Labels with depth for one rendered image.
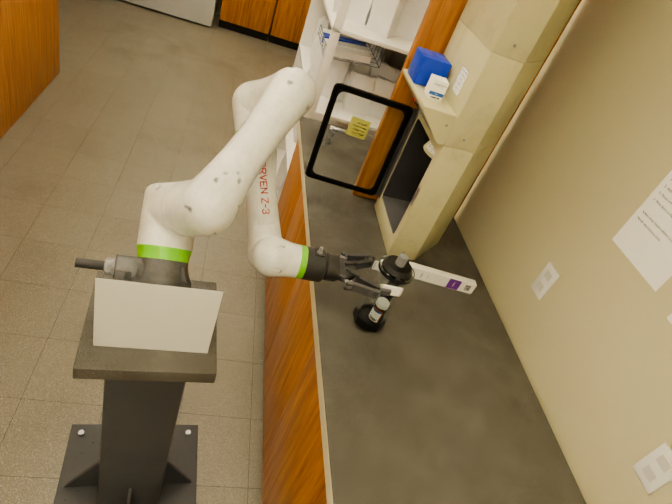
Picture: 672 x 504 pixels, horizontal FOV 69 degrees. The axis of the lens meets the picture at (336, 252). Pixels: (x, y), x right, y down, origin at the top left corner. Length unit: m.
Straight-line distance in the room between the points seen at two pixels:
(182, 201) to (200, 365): 0.42
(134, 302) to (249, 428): 1.26
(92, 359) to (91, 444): 0.97
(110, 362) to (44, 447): 1.01
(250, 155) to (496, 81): 0.78
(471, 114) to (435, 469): 1.01
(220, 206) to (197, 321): 0.30
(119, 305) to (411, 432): 0.78
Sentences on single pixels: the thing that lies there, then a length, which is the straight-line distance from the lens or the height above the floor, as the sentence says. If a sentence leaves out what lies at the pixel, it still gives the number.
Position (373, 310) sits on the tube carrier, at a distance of 1.45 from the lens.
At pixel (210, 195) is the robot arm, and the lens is 1.09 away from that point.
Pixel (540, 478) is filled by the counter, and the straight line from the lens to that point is 1.52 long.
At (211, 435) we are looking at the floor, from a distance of 2.28.
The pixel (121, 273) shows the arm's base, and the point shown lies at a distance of 1.22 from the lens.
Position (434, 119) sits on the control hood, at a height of 1.48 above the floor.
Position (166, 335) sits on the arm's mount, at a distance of 1.27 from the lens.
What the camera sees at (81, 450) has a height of 0.02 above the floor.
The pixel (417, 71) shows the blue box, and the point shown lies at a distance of 1.71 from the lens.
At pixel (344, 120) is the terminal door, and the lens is 1.89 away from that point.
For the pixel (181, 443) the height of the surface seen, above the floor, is 0.02.
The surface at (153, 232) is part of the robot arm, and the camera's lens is 1.23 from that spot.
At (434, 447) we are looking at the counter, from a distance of 1.38.
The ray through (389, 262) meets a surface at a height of 1.19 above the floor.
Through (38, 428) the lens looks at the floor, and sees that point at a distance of 2.30.
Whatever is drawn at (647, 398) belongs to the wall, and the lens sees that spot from 1.47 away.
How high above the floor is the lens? 1.98
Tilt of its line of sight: 36 degrees down
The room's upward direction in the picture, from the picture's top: 23 degrees clockwise
